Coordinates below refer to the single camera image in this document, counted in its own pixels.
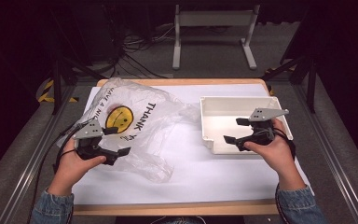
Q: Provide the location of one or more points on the white paper sheet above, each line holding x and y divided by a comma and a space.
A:
205, 177

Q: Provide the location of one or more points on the person's left hand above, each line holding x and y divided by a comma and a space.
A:
70, 169

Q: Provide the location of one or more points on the yellow black hazard tape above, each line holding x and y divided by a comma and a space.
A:
45, 93

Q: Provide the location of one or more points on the aluminium rail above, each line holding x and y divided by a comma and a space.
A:
34, 155
332, 155

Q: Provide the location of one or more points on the white metal stand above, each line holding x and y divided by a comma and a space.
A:
177, 46

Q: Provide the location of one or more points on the white plastic bin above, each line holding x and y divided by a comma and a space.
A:
220, 124

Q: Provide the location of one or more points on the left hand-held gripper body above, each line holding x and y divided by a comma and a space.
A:
88, 149

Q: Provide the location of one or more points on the clear printed plastic bag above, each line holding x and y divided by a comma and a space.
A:
143, 124

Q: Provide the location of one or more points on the person's right hand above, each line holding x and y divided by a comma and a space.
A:
275, 155

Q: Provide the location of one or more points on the black metal stand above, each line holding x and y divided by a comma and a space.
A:
57, 87
311, 84

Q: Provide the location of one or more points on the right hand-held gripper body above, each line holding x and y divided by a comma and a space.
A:
261, 132

